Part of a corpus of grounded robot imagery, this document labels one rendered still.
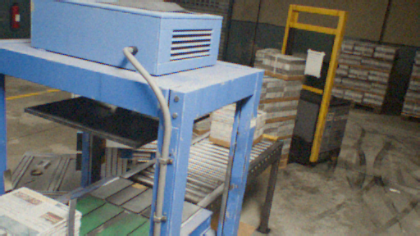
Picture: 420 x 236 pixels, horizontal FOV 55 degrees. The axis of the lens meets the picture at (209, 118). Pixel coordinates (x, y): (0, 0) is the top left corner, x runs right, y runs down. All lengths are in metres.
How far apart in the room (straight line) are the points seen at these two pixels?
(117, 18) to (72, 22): 0.21
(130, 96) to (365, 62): 7.60
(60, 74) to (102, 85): 0.19
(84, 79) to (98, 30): 0.19
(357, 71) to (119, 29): 7.54
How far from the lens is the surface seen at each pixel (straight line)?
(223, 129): 2.92
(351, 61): 8.72
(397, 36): 10.23
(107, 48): 1.48
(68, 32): 1.60
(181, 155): 1.26
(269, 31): 10.80
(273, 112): 4.43
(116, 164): 3.53
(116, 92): 1.32
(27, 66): 1.60
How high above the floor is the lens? 1.82
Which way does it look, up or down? 17 degrees down
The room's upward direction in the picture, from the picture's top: 7 degrees clockwise
